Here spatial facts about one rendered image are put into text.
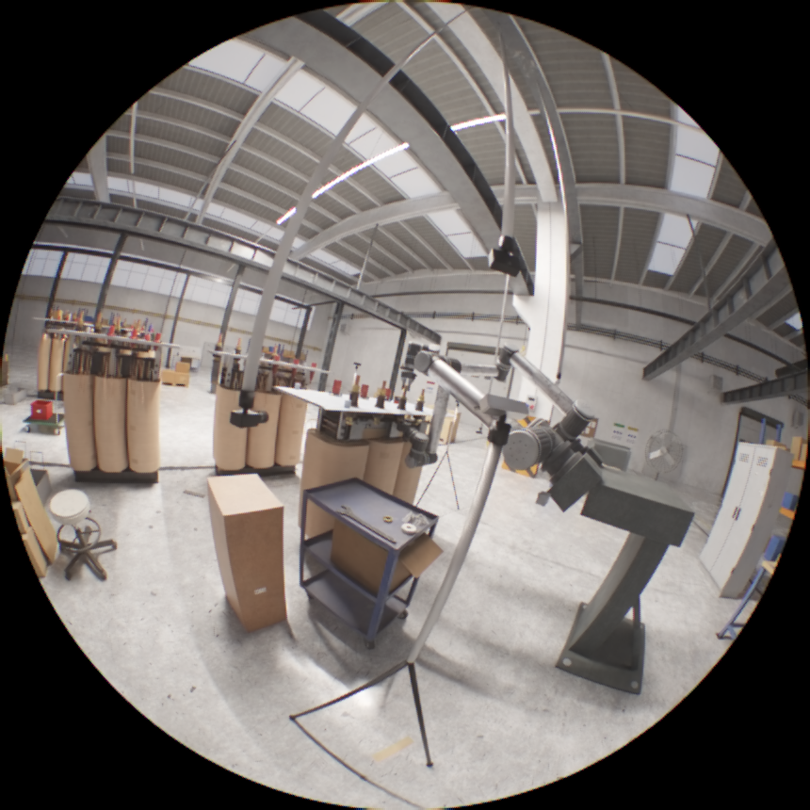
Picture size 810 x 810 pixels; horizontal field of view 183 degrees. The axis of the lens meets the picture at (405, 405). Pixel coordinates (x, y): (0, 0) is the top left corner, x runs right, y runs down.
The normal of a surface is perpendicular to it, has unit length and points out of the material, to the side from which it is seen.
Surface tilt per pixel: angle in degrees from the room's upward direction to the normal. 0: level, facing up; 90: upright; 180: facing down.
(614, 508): 90
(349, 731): 0
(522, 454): 95
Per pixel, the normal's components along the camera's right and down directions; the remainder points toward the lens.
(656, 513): -0.70, -0.09
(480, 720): 0.21, -0.98
